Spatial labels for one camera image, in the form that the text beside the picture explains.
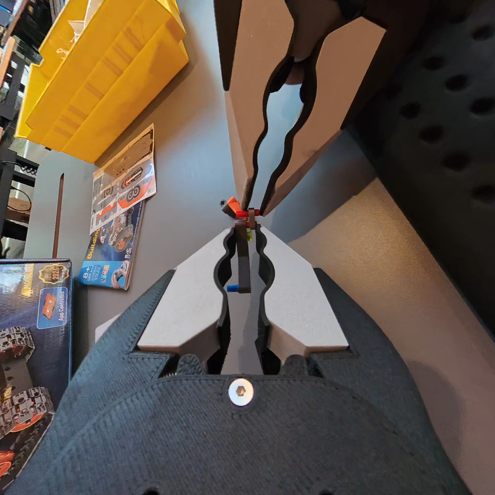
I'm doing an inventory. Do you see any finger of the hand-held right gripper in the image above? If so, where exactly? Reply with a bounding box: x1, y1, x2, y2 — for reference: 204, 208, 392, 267
224, 0, 296, 211
259, 15, 388, 217

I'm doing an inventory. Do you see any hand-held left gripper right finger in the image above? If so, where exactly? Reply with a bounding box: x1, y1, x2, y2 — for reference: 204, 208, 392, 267
255, 227, 350, 374

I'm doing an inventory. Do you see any large blue toy kit box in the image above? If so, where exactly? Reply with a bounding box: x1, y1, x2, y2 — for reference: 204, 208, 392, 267
0, 258, 74, 493

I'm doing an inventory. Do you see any yellow plastic bin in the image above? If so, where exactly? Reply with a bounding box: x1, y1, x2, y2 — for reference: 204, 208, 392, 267
15, 0, 190, 164

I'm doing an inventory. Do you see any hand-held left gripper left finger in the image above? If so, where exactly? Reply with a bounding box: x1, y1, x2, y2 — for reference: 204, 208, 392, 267
136, 227, 236, 374

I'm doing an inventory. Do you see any printed sticker sheet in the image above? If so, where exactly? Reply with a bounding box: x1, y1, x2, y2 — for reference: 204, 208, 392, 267
90, 124, 157, 236

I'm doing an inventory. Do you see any dark grey angled toy beam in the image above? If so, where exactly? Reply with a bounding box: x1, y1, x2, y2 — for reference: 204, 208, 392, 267
233, 226, 253, 295

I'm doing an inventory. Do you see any blue cover instruction booklet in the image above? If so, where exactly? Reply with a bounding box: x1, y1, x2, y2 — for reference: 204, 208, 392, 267
78, 197, 147, 291

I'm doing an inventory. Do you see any black metal shelf frame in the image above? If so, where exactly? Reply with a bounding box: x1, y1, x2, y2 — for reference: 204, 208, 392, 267
0, 0, 53, 258

